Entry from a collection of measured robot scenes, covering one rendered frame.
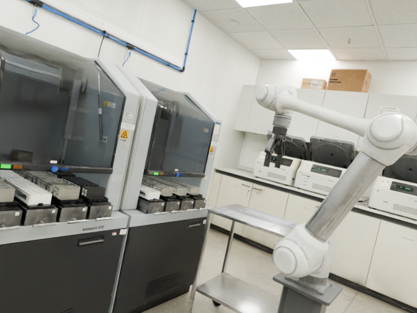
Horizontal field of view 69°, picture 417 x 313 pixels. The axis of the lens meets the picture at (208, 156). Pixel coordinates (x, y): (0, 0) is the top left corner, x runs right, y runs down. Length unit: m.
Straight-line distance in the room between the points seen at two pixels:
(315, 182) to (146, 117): 2.48
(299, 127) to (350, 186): 3.07
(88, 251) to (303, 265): 1.08
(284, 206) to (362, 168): 2.79
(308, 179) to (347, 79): 1.36
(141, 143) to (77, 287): 0.85
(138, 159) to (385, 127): 1.32
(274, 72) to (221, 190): 2.00
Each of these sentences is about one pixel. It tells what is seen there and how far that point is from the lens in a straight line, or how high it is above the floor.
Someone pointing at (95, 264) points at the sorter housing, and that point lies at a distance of 1.85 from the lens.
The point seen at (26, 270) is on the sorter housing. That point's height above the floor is 0.53.
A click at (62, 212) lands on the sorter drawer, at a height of 0.79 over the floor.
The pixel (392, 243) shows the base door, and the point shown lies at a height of 0.61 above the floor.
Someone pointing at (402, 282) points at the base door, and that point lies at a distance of 3.81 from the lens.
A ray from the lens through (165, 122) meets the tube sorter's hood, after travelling 1.98.
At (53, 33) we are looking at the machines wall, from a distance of 2.82.
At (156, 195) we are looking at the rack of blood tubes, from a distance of 2.00.
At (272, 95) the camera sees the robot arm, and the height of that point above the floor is 1.51.
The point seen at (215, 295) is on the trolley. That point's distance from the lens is 2.18.
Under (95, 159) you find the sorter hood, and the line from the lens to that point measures 1.71.
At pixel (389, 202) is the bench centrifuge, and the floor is 1.02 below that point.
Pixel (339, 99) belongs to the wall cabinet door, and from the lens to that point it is 4.20.
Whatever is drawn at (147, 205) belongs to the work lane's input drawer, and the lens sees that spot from 1.94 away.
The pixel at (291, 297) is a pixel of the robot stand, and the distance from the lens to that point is 1.58.
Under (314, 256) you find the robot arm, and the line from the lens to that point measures 1.31.
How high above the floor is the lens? 1.26
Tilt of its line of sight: 3 degrees down
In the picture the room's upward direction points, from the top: 12 degrees clockwise
